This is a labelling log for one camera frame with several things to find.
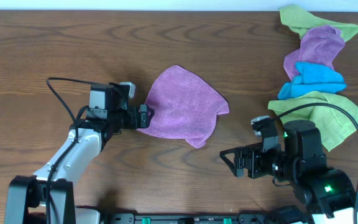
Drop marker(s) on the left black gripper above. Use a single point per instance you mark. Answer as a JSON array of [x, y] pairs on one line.
[[143, 116]]

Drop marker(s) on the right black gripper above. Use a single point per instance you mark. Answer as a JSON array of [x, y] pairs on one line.
[[254, 154]]

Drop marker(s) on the purple microfiber cloth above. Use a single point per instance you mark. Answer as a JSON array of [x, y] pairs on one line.
[[185, 107]]

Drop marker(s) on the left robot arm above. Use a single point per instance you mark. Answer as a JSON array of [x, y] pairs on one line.
[[47, 195]]

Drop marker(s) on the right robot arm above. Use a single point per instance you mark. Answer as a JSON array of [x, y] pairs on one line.
[[300, 162]]

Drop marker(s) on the green cloth lower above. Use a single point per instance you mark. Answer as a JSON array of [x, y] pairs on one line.
[[334, 126]]

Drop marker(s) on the green cloth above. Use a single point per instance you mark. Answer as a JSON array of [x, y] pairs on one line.
[[301, 21], [334, 126]]

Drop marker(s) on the blue cloth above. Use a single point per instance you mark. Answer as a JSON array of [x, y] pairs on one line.
[[312, 77]]

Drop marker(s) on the purple cloth in pile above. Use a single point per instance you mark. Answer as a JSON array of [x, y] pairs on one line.
[[319, 45]]

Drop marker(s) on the green cloth top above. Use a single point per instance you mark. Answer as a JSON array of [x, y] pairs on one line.
[[301, 21]]

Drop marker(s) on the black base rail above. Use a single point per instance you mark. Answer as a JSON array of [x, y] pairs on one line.
[[130, 218]]

